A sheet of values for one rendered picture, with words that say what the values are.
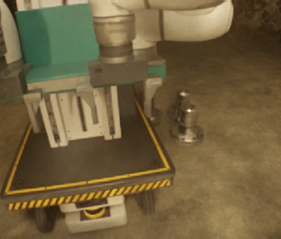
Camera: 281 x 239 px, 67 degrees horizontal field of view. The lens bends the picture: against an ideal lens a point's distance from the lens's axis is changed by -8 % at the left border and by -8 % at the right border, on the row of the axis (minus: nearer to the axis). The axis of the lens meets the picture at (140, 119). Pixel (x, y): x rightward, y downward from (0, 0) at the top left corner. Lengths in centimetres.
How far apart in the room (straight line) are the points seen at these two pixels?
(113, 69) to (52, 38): 44
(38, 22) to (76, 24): 13
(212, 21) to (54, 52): 56
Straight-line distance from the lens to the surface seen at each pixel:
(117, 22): 47
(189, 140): 157
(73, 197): 89
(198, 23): 72
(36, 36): 91
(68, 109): 108
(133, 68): 51
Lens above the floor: 93
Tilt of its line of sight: 29 degrees down
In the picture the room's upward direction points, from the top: 3 degrees counter-clockwise
